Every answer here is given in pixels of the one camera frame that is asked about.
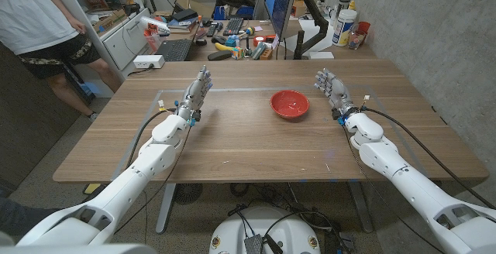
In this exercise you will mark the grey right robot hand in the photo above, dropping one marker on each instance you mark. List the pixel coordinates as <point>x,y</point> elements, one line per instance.
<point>337,91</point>

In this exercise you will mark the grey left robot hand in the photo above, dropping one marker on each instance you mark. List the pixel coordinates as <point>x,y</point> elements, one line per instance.
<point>195,93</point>

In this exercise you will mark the red bowl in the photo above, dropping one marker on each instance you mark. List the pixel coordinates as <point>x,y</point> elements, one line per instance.
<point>288,105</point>

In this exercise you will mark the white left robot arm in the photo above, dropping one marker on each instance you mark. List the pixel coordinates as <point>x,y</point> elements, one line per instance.
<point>155,161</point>

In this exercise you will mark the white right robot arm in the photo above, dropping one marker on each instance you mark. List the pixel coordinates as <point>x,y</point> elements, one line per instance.
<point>410,184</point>

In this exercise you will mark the white flat box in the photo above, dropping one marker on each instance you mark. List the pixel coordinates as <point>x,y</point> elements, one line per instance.
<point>321,55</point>

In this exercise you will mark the black oval case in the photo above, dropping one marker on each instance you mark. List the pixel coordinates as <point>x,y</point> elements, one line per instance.
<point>219,55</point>

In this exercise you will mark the black computer mouse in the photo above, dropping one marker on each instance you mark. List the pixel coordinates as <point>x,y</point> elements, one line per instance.
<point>201,42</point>

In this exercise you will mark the clear glass jar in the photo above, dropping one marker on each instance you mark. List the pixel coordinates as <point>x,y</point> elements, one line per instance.
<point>354,41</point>

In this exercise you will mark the yellow banana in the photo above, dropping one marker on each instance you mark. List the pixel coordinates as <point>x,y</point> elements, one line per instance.
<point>224,47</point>

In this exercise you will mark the white power strip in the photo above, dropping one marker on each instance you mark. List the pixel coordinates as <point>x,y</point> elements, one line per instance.
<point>148,61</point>

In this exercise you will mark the colourful puzzle cube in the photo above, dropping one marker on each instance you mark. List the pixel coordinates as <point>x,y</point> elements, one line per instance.
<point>237,53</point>

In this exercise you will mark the white wipes canister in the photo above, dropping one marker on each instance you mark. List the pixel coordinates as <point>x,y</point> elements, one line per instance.
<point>343,27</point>

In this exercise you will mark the black remote control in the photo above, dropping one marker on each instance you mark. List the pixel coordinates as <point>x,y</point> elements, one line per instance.
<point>212,30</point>

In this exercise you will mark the stack of books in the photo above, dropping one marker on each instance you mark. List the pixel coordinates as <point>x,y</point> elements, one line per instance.
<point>183,21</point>

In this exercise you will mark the black keyboard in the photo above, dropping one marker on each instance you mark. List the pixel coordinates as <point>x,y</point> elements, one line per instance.
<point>233,26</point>

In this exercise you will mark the white snack bag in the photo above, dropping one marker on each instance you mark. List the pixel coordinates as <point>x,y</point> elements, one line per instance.
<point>155,25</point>

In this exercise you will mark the brown block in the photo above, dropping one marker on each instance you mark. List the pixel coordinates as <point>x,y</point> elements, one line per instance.
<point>266,54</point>

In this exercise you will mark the yellow bottle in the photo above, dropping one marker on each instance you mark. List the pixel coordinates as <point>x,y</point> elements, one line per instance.
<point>352,5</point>

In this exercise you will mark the white shelf unit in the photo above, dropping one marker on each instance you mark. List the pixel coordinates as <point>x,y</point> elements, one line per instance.
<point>124,41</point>

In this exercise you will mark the cardboard box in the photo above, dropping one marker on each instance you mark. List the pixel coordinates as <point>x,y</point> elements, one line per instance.
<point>298,9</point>

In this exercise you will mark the black floor fan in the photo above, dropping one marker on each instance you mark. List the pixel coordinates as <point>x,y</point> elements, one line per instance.
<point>188,194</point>

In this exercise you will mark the black computer monitor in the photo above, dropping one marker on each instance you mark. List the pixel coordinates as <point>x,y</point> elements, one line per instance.
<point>281,2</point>

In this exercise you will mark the grey table leg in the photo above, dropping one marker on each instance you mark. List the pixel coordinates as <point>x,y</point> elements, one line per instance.
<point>360,207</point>
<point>166,207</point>

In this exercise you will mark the yellow floor pad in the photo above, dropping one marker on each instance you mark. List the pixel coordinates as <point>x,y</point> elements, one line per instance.
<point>92,188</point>

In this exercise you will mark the white robot torso base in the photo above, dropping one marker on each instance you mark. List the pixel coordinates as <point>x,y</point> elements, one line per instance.
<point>240,231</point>

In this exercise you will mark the person in white t-shirt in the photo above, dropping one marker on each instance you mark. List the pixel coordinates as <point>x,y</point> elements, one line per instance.
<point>31,18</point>

